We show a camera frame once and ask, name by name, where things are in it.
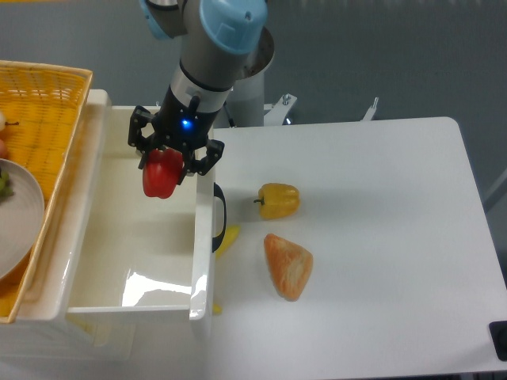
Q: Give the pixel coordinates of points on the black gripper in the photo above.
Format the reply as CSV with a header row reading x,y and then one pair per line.
x,y
181,126

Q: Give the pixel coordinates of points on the orange bread loaf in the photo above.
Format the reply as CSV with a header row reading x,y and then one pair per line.
x,y
290,266

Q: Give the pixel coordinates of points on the black corner device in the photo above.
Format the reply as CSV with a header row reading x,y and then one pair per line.
x,y
498,332

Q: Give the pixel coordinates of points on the white fruit with stem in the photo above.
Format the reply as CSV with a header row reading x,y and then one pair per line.
x,y
4,122

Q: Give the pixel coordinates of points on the black drawer handle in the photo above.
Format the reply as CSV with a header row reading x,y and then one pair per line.
x,y
221,217

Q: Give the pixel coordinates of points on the grey plate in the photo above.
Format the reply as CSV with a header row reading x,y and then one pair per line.
x,y
22,216

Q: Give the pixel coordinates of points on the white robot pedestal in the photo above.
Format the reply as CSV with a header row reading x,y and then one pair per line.
x,y
245,103

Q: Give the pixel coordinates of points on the pink fruit in basket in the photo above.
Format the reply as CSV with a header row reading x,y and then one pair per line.
x,y
3,149

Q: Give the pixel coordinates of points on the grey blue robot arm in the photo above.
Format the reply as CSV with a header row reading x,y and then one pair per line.
x,y
218,38

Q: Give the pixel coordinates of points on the yellow woven basket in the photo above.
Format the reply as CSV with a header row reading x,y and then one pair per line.
x,y
45,103

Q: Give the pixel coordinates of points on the white upper drawer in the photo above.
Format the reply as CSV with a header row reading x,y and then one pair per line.
x,y
144,255

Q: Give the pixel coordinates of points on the red bell pepper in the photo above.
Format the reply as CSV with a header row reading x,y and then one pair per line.
x,y
162,172

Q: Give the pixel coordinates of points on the yellow banana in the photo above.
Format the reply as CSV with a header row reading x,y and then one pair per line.
x,y
230,236

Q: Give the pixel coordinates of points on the yellow bell pepper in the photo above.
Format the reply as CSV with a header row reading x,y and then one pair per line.
x,y
277,200

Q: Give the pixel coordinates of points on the green grapes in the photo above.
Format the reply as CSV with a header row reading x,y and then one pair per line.
x,y
6,190

